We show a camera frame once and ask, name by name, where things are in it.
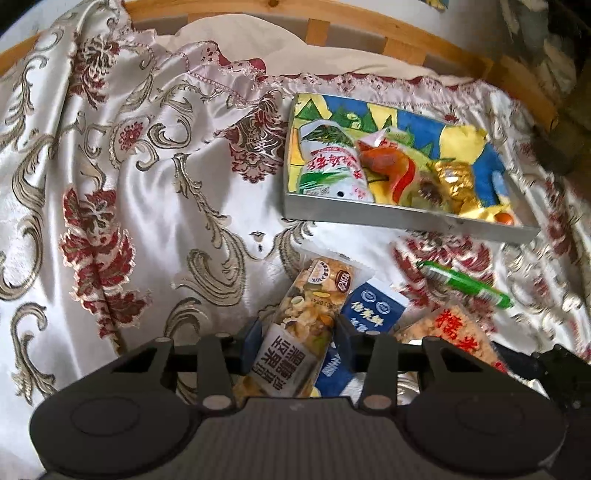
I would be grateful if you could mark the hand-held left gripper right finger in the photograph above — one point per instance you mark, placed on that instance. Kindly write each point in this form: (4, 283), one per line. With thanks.
(347, 346)

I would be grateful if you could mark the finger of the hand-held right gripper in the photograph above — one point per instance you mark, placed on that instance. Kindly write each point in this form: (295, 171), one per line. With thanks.
(515, 360)

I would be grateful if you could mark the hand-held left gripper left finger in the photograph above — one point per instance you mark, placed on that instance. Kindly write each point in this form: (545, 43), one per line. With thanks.
(249, 346)

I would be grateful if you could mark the nut bar packet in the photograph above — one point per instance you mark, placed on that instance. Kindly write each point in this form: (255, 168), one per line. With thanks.
(304, 318)

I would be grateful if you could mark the rice cake snack packet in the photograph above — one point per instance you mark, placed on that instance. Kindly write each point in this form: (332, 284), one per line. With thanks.
(455, 332)

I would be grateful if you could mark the colourful metal tray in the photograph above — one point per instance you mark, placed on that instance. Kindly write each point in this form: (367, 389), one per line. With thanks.
(406, 221)

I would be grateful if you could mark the round orange snack packet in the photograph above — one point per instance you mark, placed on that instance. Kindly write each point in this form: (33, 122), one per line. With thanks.
(504, 218)

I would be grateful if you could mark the white green snack packet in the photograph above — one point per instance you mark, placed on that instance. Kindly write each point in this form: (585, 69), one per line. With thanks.
(330, 161)

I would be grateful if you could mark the gold foil snack packet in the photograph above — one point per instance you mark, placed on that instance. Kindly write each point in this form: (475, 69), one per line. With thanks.
(450, 184)

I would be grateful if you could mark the blue white snack packet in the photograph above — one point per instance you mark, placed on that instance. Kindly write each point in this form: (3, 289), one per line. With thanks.
(376, 307)

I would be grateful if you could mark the orange clear snack packet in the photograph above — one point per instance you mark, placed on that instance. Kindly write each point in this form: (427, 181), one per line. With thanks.
(392, 164)

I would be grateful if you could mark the colourful drawing paper liner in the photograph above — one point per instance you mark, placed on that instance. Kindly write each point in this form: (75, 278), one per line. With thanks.
(485, 170)

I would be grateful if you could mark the floral satin blanket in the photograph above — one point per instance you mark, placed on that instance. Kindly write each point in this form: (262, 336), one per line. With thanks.
(138, 184)

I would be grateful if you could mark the dark patterned cloth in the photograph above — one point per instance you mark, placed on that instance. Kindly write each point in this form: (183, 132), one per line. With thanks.
(554, 83)

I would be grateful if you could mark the beige pillow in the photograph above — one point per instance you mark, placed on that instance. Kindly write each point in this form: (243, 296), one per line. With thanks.
(277, 46)

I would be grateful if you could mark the wooden bed frame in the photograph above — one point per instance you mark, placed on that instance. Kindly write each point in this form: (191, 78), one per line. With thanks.
(415, 48)

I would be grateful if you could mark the wall poster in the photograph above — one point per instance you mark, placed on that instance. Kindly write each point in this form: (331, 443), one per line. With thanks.
(437, 3)

